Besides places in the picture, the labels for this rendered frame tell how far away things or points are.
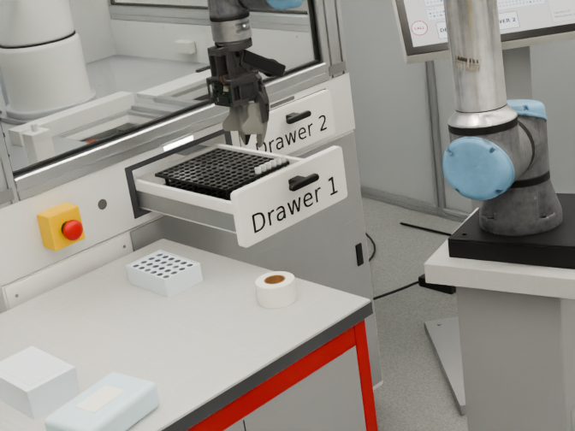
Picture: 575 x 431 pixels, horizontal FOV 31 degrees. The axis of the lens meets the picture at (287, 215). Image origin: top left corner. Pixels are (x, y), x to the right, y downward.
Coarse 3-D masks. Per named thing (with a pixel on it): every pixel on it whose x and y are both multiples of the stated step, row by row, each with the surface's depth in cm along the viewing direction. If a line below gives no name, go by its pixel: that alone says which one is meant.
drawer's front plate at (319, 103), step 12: (312, 96) 246; (324, 96) 249; (288, 108) 241; (300, 108) 244; (312, 108) 247; (324, 108) 250; (276, 120) 239; (300, 120) 244; (312, 120) 247; (276, 132) 240; (288, 132) 242; (300, 132) 245; (312, 132) 248; (324, 132) 251; (252, 144) 235; (300, 144) 246
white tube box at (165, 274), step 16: (160, 256) 202; (176, 256) 201; (128, 272) 200; (144, 272) 195; (160, 272) 195; (176, 272) 194; (192, 272) 195; (144, 288) 197; (160, 288) 193; (176, 288) 193
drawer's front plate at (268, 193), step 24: (288, 168) 199; (312, 168) 203; (336, 168) 208; (240, 192) 191; (264, 192) 195; (288, 192) 200; (312, 192) 204; (336, 192) 209; (240, 216) 192; (264, 216) 196; (288, 216) 201; (240, 240) 194
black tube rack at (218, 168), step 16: (192, 160) 223; (208, 160) 221; (224, 160) 219; (240, 160) 217; (256, 160) 216; (160, 176) 215; (176, 176) 213; (192, 176) 212; (208, 176) 211; (224, 176) 209; (240, 176) 208; (208, 192) 210; (224, 192) 204
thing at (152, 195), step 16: (176, 160) 225; (288, 160) 216; (144, 176) 219; (144, 192) 214; (160, 192) 211; (176, 192) 206; (192, 192) 204; (144, 208) 217; (160, 208) 212; (176, 208) 208; (192, 208) 204; (208, 208) 201; (224, 208) 197; (208, 224) 202; (224, 224) 198
